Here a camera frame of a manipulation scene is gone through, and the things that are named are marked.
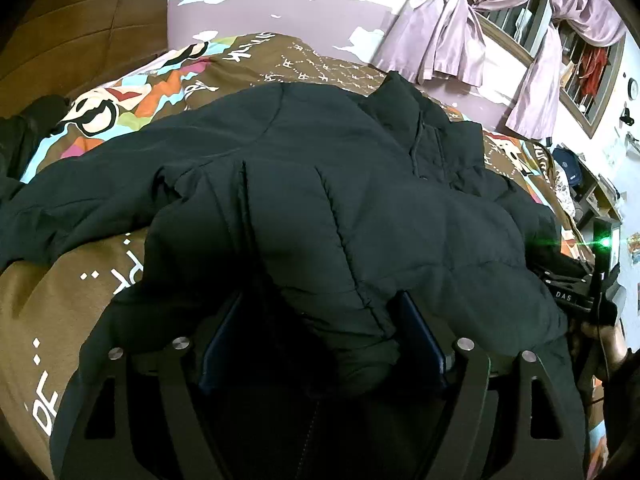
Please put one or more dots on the black wall fixture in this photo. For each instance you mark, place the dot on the black wall fixture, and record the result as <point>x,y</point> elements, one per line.
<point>627,116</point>

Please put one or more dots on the person's right hand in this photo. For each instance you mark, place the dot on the person's right hand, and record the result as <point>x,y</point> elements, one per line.
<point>617,347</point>

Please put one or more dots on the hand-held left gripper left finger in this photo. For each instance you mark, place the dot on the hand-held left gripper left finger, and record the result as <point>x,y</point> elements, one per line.
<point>221,345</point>

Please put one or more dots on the dark blue bag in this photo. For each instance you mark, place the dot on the dark blue bag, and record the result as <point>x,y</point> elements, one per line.
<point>567,167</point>

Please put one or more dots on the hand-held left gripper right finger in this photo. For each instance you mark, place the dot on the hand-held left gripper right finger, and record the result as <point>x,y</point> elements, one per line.
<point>422,345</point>

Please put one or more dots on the brown wooden headboard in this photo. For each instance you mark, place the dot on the brown wooden headboard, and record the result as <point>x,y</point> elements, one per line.
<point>75,25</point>

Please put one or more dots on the round wall clock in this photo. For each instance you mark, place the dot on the round wall clock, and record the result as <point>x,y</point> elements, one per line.
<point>634,89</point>

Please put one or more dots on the colourful wall sticker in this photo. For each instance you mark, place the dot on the colourful wall sticker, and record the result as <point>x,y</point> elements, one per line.
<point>634,249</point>

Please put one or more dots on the black puffer jacket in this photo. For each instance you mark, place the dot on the black puffer jacket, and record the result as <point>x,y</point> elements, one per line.
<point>325,185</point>

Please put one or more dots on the brown printed blanket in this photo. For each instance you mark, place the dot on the brown printed blanket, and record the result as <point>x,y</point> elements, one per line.
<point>50,310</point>

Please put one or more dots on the dark cloth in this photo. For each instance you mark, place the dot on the dark cloth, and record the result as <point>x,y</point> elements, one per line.
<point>30,130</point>

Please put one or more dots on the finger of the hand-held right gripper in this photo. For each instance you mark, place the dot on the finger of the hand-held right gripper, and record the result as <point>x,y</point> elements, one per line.
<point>557,265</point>

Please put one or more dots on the wide pink curtain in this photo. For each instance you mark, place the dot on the wide pink curtain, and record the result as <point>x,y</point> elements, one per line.
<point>435,25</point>

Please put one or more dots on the red hanging clothes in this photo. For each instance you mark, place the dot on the red hanging clothes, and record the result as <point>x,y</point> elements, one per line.
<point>594,70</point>

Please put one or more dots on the narrow pink curtain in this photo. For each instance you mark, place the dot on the narrow pink curtain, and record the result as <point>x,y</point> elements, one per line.
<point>535,90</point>

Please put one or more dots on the wooden bedside shelf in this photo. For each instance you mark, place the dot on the wooden bedside shelf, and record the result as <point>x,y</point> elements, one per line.
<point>595,195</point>

